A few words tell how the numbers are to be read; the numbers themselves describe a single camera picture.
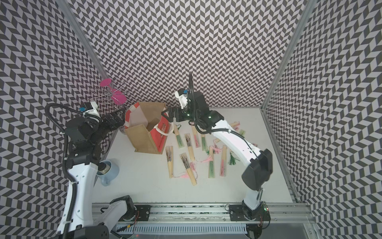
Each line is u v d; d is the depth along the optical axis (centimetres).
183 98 65
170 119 65
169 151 94
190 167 88
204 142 99
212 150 95
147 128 80
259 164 43
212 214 74
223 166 89
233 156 93
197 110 55
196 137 102
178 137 102
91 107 57
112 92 84
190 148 96
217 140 98
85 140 49
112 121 59
